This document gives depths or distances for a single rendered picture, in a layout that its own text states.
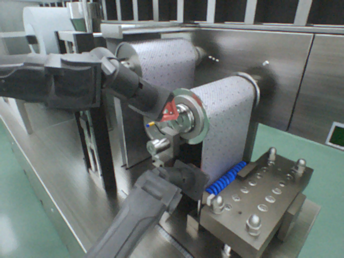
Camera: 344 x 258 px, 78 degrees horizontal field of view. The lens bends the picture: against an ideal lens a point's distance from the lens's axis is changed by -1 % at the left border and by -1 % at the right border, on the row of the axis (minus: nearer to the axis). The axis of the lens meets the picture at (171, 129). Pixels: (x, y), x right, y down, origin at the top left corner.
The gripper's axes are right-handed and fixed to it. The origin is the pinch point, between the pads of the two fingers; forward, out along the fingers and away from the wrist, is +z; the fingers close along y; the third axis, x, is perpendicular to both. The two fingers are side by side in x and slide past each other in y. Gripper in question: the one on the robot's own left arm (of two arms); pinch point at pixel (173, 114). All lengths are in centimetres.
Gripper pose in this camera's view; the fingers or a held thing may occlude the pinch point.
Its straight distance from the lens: 51.5
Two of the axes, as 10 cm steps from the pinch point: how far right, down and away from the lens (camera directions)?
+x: 4.6, -8.9, 0.1
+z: 5.8, 3.0, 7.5
